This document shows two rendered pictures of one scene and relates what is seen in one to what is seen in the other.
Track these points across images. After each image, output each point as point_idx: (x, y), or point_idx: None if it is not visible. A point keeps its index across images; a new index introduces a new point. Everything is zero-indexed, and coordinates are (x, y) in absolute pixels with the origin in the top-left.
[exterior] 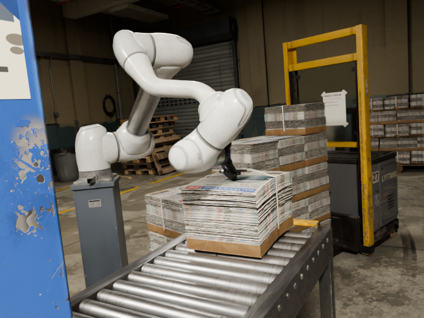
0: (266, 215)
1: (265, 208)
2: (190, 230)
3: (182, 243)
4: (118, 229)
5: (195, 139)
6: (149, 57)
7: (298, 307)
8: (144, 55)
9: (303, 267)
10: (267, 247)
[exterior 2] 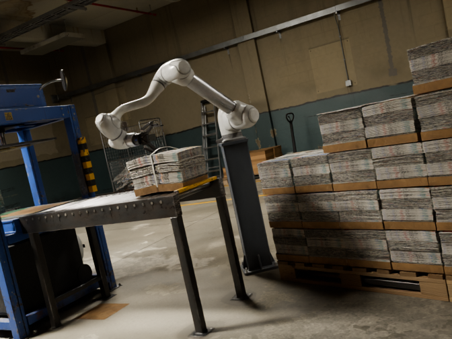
0: (140, 175)
1: (139, 171)
2: None
3: None
4: (231, 174)
5: None
6: (161, 79)
7: (116, 220)
8: (153, 81)
9: (120, 204)
10: (142, 194)
